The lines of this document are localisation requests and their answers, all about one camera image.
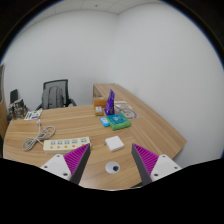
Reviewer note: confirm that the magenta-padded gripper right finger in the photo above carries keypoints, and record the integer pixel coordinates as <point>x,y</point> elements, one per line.
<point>148,160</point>

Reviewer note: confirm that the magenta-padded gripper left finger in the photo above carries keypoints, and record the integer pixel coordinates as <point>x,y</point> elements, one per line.
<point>75,160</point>

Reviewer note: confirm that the white charger block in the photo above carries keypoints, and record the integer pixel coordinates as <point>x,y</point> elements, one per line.
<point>114,143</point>

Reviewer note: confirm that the cream power strip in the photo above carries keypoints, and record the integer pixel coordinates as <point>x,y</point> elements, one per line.
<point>66,145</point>

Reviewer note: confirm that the green cloth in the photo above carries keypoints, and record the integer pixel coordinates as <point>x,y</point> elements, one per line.
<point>124,126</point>

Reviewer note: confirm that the small blue packet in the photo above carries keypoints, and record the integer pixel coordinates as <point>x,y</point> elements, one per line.
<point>105,121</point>

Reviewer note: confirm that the clear printed plastic bag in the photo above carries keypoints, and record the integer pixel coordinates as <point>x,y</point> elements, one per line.
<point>129,112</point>

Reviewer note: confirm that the teal printed card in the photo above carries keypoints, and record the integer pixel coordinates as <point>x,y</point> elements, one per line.
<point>116,119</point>

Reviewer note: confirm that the small tan box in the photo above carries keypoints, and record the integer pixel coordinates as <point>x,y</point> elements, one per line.
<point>99,110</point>

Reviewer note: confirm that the green and purple leaflet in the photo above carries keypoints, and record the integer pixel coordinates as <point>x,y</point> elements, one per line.
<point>33,115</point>

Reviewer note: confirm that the grey backpack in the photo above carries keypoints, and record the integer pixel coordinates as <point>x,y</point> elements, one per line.
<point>52,97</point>

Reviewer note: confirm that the purple standing card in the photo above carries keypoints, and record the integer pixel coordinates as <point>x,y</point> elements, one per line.
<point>110,102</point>

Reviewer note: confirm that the black office chair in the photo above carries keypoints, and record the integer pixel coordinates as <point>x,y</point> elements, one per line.
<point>66,87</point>

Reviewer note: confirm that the stack of dark boxes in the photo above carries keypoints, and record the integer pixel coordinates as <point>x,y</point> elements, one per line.
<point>17,108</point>

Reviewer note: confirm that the wooden shelf cabinet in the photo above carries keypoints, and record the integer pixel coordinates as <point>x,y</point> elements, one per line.
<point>2,113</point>

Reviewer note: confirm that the small black chair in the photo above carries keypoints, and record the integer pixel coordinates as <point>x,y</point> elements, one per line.
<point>14,95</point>

